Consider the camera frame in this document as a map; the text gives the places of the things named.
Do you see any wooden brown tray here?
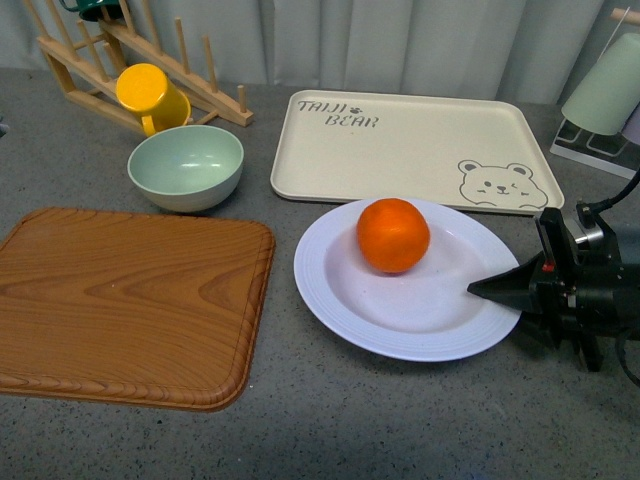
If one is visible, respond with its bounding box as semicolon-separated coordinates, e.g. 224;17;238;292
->
1;207;275;411

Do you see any purple cup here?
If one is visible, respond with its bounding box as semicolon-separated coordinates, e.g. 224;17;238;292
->
621;105;640;145

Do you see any dark green mug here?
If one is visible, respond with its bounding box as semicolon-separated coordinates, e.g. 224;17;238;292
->
59;0;123;22

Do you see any green bowl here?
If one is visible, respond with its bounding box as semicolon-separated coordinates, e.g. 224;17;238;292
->
127;125;244;213

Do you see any orange fruit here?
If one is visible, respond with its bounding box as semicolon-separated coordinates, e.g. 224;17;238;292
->
356;198;431;274

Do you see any beige bear serving tray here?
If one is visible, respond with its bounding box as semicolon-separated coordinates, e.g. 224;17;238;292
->
271;90;564;215

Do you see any white round plate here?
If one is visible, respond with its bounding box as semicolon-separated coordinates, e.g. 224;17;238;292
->
294;200;520;362

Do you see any wooden dish rack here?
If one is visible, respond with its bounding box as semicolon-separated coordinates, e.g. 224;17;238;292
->
24;1;254;133

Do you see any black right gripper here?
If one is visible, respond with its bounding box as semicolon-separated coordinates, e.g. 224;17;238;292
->
467;208;639;372

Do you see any yellow mug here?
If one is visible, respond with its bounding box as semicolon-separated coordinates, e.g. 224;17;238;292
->
116;63;191;137

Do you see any green cup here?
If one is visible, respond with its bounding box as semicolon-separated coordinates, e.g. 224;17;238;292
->
561;33;639;136

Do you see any white cup rack wooden handle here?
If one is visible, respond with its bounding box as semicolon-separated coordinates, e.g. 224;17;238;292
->
550;7;639;179

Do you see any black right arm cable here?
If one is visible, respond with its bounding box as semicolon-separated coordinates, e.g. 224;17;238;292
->
576;167;640;217

